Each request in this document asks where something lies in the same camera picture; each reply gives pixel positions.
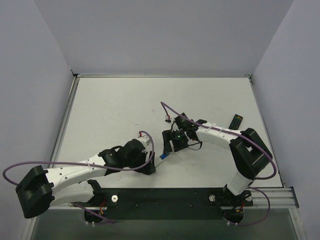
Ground white battery cover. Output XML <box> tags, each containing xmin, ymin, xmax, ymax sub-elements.
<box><xmin>172</xmin><ymin>152</ymin><xmax>185</xmax><ymax>162</ymax></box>

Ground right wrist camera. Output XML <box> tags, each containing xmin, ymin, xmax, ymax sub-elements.
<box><xmin>165</xmin><ymin>115</ymin><xmax>178</xmax><ymax>124</ymax></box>

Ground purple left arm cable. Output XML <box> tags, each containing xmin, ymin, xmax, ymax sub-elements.
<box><xmin>2</xmin><ymin>130</ymin><xmax>156</xmax><ymax>223</ymax></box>

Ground black tv remote control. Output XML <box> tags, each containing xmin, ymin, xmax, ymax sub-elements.
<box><xmin>228</xmin><ymin>114</ymin><xmax>243</xmax><ymax>130</ymax></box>

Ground blue AAA battery pair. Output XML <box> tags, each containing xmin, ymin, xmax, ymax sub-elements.
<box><xmin>159</xmin><ymin>153</ymin><xmax>169</xmax><ymax>160</ymax></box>

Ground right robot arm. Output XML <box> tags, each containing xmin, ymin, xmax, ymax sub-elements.
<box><xmin>162</xmin><ymin>113</ymin><xmax>273</xmax><ymax>196</ymax></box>

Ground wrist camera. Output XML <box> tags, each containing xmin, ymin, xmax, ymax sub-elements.
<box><xmin>137</xmin><ymin>135</ymin><xmax>152</xmax><ymax>148</ymax></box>
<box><xmin>165</xmin><ymin>115</ymin><xmax>178</xmax><ymax>124</ymax></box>

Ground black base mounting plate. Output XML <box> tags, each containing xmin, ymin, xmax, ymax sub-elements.
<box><xmin>81</xmin><ymin>187</ymin><xmax>253</xmax><ymax>221</ymax></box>

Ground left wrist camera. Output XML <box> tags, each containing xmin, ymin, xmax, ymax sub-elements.
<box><xmin>137</xmin><ymin>135</ymin><xmax>152</xmax><ymax>148</ymax></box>

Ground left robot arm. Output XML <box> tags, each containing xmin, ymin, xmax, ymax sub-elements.
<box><xmin>15</xmin><ymin>137</ymin><xmax>155</xmax><ymax>219</ymax></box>

